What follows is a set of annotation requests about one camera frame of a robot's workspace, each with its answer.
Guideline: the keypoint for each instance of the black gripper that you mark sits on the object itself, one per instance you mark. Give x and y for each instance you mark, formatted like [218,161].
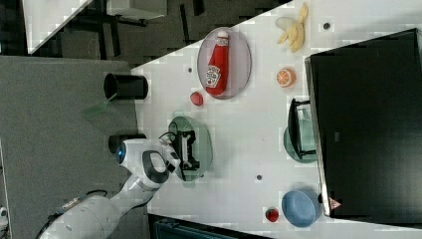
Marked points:
[184,148]

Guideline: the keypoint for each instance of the green plastic strainer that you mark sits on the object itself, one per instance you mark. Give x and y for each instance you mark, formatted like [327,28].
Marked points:
[202,147]

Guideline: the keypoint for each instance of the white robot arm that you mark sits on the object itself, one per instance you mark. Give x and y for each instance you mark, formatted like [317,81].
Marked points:
[149,161]

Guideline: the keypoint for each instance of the red strawberry near plate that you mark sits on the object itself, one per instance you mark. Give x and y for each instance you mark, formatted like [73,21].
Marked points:
[196,99]

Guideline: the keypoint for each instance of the red ketchup bottle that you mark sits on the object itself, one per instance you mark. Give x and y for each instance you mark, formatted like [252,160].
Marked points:
[218,66]

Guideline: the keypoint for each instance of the grey oval plate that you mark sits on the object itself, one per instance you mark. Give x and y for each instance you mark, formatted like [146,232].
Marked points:
[240,62]

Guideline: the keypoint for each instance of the red strawberry near bowl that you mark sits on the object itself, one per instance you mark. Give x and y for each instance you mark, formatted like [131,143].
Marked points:
[272,214]

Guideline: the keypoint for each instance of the orange half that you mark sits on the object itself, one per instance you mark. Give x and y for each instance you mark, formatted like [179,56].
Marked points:
[286,77]

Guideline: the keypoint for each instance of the green cup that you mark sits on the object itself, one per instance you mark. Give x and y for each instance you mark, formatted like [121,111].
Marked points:
[306,130]

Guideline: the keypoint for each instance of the blue bowl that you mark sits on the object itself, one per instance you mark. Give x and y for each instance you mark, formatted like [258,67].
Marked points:
[301,207]

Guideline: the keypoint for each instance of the black toaster oven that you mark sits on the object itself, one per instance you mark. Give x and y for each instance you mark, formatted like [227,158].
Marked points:
[366,111]

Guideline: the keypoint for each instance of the black cylinder post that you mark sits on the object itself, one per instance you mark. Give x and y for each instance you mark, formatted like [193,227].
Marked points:
[125,87]

